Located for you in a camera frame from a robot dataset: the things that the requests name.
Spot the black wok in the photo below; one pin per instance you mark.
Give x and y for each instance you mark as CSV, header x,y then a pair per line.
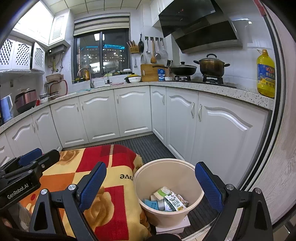
x,y
183,69

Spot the small steel spatula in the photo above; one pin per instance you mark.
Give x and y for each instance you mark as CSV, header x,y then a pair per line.
x,y
135,66

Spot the wooden cutting board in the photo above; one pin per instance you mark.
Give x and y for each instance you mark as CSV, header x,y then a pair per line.
x,y
149,73

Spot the wooden chopstick holder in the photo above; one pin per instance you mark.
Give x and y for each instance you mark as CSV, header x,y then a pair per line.
x,y
133,49

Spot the black pot yellow lid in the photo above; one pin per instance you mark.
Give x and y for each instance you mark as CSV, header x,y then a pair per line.
x,y
130,76

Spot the beige clay pot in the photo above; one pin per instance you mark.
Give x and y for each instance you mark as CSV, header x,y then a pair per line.
x,y
54,78

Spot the dark kitchen window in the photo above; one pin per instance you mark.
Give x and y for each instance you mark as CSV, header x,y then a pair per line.
x,y
92,55

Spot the blue snack packet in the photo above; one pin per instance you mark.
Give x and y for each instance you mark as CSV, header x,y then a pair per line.
x,y
151,204

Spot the striped window blind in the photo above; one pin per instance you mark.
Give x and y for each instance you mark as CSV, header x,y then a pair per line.
x,y
101,25

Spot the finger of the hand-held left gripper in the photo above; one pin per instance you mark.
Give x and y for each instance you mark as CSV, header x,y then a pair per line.
x,y
49,160
30,157

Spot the white upper cabinet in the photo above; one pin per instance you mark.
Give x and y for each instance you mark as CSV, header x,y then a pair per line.
x,y
159,10

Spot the steel kitchen faucet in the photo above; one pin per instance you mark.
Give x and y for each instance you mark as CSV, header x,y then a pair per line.
x,y
92,82

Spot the white water heater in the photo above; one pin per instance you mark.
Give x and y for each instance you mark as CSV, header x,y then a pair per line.
x,y
57,50

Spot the red yellow printed blanket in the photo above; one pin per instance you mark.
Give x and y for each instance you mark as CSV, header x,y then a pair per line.
x,y
115,208

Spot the person's left hand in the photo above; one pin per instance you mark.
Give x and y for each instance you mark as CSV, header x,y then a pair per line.
x,y
7,224

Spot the white square platform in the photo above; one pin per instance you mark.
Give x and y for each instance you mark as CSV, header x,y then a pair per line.
x,y
173,228

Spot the white lattice wall cabinet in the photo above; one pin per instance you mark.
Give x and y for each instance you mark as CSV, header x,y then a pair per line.
x,y
20,55

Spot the black hanging frying pan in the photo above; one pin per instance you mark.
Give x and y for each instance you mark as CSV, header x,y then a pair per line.
x,y
141,46

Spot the grey wooden sliding door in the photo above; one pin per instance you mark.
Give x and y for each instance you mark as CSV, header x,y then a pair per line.
x,y
284,139

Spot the gas stove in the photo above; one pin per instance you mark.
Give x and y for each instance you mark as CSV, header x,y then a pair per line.
x,y
208,80

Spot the green white packet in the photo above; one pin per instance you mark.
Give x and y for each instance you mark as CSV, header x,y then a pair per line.
x,y
163,192

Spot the white slotted skimmer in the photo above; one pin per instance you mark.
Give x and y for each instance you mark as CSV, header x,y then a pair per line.
x,y
143,59

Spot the mesh strainer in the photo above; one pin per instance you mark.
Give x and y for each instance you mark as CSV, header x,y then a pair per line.
x,y
164,54

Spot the golden yellow bottle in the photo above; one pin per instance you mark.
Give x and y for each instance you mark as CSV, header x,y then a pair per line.
x,y
86,74

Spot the small white bowl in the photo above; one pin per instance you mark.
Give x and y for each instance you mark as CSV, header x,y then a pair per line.
x,y
44,99

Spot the green white milk carton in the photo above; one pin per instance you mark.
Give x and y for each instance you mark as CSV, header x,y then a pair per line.
x,y
174,203

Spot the blue white carton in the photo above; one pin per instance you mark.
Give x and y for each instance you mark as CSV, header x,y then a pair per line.
x,y
161,74

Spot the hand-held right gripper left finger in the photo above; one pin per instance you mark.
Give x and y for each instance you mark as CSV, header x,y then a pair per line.
x,y
92,186

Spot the black range hood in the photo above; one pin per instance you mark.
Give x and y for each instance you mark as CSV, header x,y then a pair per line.
x,y
198,25

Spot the steel ladle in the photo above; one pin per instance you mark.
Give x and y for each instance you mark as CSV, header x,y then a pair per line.
x,y
148,51

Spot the yellow cooking oil bottle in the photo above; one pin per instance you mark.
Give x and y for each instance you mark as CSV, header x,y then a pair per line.
x,y
266,76

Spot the wooden spatula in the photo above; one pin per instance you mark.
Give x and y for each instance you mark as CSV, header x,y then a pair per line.
x,y
153,59

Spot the white ceramic bowl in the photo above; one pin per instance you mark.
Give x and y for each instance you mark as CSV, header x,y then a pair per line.
x,y
134,80

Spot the blue electric kettle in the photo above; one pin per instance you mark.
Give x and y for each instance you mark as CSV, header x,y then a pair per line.
x,y
6,110

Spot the red rimmed chopping board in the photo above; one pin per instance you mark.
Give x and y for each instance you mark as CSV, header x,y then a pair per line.
x,y
61,89

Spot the black ribbed floor mat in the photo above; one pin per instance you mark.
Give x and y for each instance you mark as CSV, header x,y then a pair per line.
x,y
150,148

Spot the cream plastic bin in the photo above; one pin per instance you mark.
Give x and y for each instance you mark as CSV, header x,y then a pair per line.
x,y
161,171

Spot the small steel faucet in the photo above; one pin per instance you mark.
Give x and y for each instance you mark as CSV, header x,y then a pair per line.
x,y
107,80

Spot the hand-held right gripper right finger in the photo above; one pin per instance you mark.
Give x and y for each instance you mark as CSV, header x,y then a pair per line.
x,y
208,188

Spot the red rice cooker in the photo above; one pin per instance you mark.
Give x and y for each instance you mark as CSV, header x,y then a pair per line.
x,y
26,100

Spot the brass stock pot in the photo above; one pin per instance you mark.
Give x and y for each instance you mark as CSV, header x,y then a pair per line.
x,y
211,67

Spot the row of white cabinet doors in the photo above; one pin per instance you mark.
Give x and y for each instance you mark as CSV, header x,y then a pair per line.
x,y
134,111

